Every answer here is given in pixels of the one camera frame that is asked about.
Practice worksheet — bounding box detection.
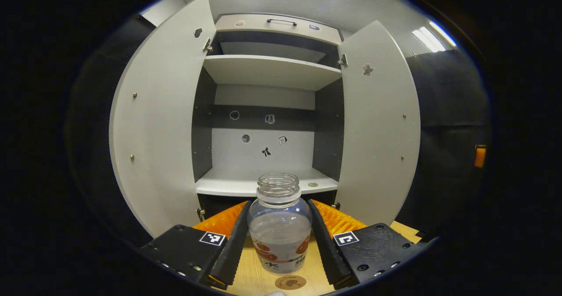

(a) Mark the round wooden coaster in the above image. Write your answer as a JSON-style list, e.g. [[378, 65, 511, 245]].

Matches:
[[275, 275, 307, 290]]

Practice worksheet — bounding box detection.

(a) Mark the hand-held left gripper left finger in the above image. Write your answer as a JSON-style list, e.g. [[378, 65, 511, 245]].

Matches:
[[140, 201, 253, 290]]

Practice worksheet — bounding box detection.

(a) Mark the white cabinet door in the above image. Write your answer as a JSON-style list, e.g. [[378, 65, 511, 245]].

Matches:
[[335, 20, 421, 227], [109, 0, 217, 238]]

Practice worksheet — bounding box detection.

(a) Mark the clear bottle with red label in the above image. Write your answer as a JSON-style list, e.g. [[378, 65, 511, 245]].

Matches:
[[247, 173, 313, 274]]

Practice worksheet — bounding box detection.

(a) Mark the white cabinet drawer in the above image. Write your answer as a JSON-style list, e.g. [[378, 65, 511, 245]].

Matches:
[[215, 14, 343, 45]]

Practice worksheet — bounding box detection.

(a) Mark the white cabinet shelf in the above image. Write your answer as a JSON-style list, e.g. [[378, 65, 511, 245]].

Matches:
[[203, 54, 342, 91], [195, 168, 339, 198]]

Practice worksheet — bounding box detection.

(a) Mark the narrow ceiling light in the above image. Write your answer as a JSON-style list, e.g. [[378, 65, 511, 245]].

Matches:
[[412, 20, 457, 53]]

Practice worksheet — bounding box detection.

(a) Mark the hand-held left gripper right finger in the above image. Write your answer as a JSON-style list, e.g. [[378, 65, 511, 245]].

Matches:
[[306, 199, 424, 290]]

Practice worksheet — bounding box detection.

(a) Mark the black backdrop cloth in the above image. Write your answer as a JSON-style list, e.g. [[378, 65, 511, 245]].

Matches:
[[66, 15, 491, 244]]

